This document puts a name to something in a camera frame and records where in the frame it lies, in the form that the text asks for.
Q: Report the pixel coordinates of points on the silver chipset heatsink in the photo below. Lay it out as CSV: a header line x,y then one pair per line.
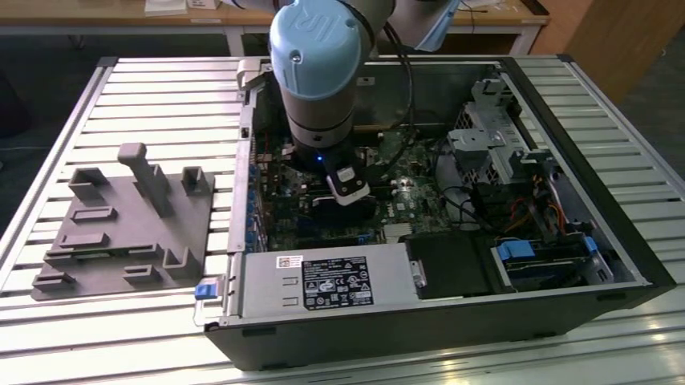
x,y
397,232

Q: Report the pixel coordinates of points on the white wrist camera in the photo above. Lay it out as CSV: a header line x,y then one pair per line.
x,y
350,186

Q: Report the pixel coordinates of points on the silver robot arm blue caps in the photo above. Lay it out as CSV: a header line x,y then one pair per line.
x,y
315,60

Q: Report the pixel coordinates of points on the silver power supply unit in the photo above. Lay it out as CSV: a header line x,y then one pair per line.
x,y
267,288

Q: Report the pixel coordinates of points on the blue case latch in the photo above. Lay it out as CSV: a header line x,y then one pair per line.
x,y
206,289

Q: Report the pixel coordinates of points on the wooden cabinet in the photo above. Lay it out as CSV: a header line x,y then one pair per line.
x,y
632,40

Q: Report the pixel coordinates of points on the black graphics card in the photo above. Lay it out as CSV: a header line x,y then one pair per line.
x,y
342,213

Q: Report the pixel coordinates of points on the grey metal drive cage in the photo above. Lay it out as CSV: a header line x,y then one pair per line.
x,y
481,140

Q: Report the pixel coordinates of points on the wooden desk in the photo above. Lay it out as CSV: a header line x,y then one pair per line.
x,y
80,18

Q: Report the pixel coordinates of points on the CPU socket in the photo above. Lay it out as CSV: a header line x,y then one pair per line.
x,y
367,155

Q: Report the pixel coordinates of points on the green motherboard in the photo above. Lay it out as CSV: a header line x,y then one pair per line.
x,y
422,208

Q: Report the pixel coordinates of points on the large white box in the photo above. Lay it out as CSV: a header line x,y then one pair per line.
x,y
166,6

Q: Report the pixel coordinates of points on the black plastic shroud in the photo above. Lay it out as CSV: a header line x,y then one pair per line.
x,y
449,264

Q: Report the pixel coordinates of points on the black open PC case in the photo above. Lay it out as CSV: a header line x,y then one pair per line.
x,y
374,341

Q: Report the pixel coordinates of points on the small white box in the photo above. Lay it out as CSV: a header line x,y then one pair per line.
x,y
203,3

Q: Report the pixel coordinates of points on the white case sticker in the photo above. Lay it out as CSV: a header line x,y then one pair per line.
x,y
367,80

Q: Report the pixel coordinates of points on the hard disk in blue carrier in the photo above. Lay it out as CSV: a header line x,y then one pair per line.
x,y
516,250

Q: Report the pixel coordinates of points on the blue drive bay latch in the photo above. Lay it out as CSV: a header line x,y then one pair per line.
x,y
589,245

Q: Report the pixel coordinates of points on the grey parts rack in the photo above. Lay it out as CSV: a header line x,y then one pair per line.
x,y
134,224

